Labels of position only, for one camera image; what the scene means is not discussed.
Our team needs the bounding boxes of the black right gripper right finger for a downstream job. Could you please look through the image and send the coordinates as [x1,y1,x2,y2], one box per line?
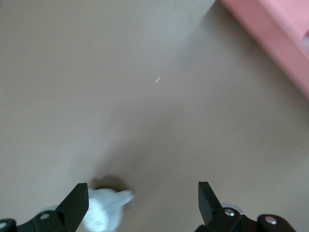
[197,181,295,232]

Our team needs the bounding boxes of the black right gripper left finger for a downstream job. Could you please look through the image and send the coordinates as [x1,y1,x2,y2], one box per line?
[0,183,90,232]

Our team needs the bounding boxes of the grey plush toy white face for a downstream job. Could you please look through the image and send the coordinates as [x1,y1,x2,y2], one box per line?
[83,188,135,232]

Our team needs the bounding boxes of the plain grey plush toy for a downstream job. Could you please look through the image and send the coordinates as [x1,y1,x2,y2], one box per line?
[300,30,309,53]

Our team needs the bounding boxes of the pink plastic box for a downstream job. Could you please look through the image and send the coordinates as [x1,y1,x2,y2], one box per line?
[218,0,309,100]

